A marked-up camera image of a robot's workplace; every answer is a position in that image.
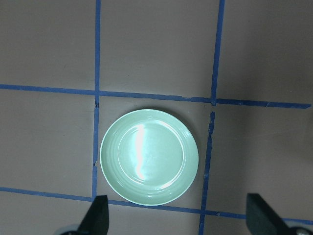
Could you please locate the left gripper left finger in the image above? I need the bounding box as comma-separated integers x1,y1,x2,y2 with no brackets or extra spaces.
77,195,109,235

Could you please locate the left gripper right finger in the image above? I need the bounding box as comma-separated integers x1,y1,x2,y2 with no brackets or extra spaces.
246,193,292,235

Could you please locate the green plate near left arm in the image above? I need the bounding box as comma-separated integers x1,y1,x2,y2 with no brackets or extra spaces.
100,109,199,206

